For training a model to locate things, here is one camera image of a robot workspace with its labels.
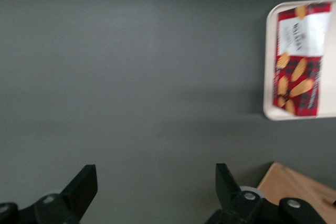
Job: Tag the wooden drawer cabinet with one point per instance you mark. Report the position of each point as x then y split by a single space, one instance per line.
296 187

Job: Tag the beige plastic tray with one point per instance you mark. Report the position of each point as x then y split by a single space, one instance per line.
328 82

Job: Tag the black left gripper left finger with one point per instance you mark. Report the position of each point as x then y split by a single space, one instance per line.
76 195

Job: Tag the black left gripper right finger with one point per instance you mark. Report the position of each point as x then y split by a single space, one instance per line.
231 197

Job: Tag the red cookie box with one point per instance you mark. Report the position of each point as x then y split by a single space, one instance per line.
296 77

